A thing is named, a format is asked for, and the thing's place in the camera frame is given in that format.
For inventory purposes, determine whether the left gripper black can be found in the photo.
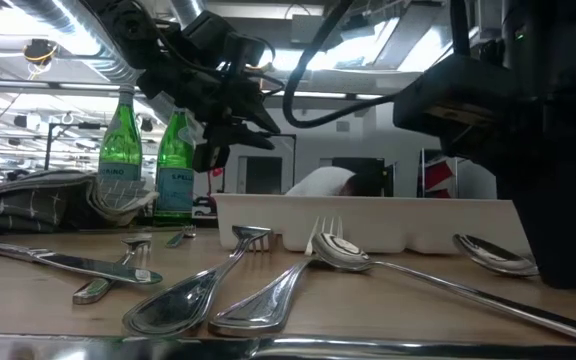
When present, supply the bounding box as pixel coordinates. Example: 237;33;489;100
137;9;282;174

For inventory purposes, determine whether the white board panel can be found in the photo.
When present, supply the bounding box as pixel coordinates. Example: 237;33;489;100
456;158;498;200

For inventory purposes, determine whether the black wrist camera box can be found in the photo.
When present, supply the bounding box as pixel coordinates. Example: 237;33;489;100
220;30;268;69

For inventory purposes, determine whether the small silver fork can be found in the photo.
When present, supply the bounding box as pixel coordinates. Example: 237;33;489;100
71;236;153;306
164;224;198;250

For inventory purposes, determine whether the red and white shelf rack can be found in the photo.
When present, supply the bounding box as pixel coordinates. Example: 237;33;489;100
420;147;459;200

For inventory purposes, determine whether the red desk lamp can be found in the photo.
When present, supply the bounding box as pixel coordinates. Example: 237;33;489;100
209;167;226;197

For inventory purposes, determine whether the grey folded patterned cloth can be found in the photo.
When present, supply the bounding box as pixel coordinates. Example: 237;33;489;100
0;169;160;235

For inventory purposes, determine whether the silver ventilation duct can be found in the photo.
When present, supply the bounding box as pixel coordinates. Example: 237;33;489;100
10;0;142;86

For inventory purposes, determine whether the green glass water bottle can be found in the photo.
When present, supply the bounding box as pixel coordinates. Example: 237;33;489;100
97;83;144;182
153;107;196;224

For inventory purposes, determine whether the black metal frame stand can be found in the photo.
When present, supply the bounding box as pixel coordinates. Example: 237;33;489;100
43;121;103;172

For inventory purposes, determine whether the long ceiling light strip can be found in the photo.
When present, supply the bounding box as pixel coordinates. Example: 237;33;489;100
0;77;384;102

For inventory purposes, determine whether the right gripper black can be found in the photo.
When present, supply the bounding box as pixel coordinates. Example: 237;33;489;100
392;53;576;291

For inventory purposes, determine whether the black yellow ceiling reel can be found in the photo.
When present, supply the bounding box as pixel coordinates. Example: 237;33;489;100
22;38;60;67

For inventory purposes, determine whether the silver spoon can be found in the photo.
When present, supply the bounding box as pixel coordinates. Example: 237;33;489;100
451;232;576;283
311;231;576;349

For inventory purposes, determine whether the white plastic cutlery organizer tray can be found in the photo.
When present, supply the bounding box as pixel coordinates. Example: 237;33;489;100
211;192;534;257

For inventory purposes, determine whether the thick black cable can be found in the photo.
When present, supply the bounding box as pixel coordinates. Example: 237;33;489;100
281;0;404;130

